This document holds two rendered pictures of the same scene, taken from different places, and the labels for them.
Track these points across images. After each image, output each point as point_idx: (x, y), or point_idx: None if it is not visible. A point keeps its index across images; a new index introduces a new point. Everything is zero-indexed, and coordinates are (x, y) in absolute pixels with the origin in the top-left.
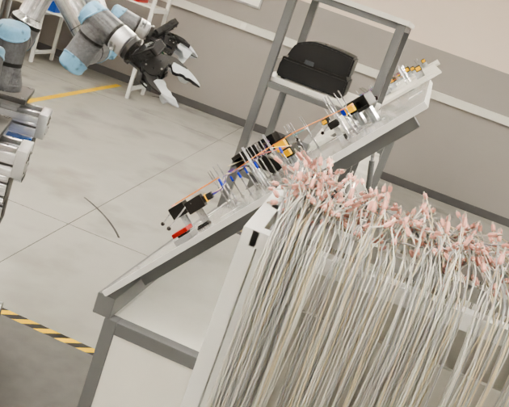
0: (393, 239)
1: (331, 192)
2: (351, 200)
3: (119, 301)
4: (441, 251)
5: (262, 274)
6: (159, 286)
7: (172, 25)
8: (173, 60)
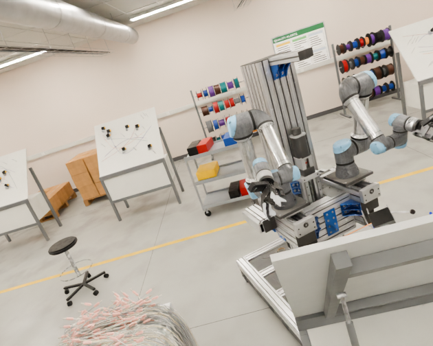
0: None
1: (101, 326)
2: (72, 338)
3: (304, 323)
4: None
5: None
6: (370, 320)
7: None
8: (271, 189)
